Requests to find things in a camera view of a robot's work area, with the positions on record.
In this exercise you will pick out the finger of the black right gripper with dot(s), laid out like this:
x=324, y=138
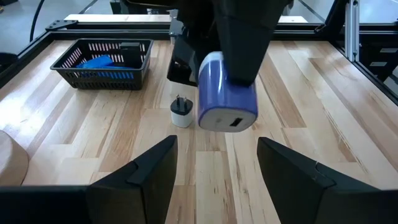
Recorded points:
x=183, y=65
x=244, y=46

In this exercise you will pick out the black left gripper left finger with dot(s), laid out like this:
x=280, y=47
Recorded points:
x=124, y=199

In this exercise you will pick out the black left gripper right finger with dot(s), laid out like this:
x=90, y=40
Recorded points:
x=311, y=199

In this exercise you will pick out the small black ball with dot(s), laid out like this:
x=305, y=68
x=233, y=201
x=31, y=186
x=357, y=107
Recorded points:
x=182, y=113

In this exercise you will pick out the black mesh basket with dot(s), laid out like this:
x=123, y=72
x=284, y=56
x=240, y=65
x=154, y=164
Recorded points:
x=102, y=77

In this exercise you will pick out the white shade wooden table lamp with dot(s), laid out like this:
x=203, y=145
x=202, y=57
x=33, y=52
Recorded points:
x=12, y=158

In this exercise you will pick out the black labelled box stack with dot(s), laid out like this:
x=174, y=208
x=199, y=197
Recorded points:
x=379, y=59

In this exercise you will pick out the black metal table frame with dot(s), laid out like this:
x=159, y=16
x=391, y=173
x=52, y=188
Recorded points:
x=109, y=34

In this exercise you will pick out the silver metal bracket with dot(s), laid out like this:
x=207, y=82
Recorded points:
x=352, y=31

